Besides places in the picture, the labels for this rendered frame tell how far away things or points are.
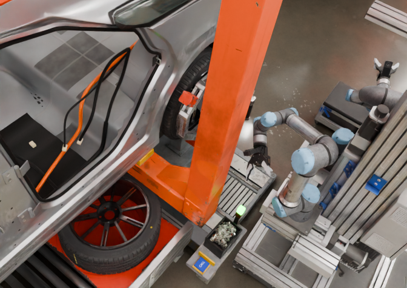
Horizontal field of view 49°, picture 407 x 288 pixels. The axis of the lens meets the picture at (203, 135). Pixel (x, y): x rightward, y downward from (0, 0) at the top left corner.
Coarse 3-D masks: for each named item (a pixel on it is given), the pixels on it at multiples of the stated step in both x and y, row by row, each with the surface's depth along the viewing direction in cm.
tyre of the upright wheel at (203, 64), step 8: (208, 48) 287; (200, 56) 275; (208, 56) 277; (192, 64) 270; (200, 64) 270; (208, 64) 275; (192, 72) 268; (200, 72) 271; (184, 80) 267; (192, 80) 268; (176, 88) 268; (184, 88) 266; (176, 96) 268; (168, 104) 271; (176, 104) 269; (168, 112) 273; (176, 112) 275; (168, 120) 276; (160, 128) 286; (168, 128) 281; (192, 128) 317; (168, 136) 291; (176, 136) 300
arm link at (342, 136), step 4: (344, 128) 272; (336, 132) 270; (340, 132) 270; (344, 132) 270; (348, 132) 270; (352, 132) 270; (332, 136) 273; (336, 136) 268; (340, 136) 268; (344, 136) 268; (348, 136) 268; (336, 140) 269; (340, 140) 266; (344, 140) 266; (348, 140) 266; (340, 144) 268; (344, 144) 267; (340, 148) 270; (344, 148) 270; (340, 152) 274
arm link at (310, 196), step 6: (306, 186) 242; (312, 186) 243; (306, 192) 240; (312, 192) 241; (318, 192) 242; (306, 198) 238; (312, 198) 238; (318, 198) 240; (306, 204) 240; (312, 204) 241; (306, 210) 247
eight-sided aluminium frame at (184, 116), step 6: (204, 78) 272; (198, 84) 269; (204, 84) 269; (198, 90) 273; (204, 90) 269; (198, 96) 269; (198, 102) 273; (186, 108) 273; (192, 108) 270; (180, 114) 273; (186, 114) 272; (180, 120) 277; (186, 120) 273; (180, 126) 283; (186, 126) 279; (180, 132) 288; (186, 132) 285; (192, 132) 308; (180, 138) 290; (186, 138) 291; (192, 138) 302
